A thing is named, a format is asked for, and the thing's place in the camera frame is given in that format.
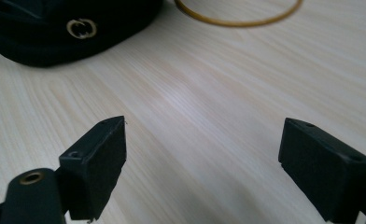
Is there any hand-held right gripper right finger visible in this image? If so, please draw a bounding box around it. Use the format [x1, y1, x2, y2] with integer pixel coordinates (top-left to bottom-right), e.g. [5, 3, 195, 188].
[277, 117, 366, 224]

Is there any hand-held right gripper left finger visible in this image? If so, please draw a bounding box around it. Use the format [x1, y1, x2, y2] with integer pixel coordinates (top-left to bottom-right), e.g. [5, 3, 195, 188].
[58, 115, 128, 222]

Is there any black bag with gold logo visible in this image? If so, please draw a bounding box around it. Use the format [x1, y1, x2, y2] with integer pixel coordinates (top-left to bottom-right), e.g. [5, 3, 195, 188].
[0, 0, 164, 68]

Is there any yellow rubber band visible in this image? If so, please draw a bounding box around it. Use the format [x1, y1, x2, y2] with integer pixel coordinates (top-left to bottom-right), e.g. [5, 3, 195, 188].
[174, 0, 304, 28]

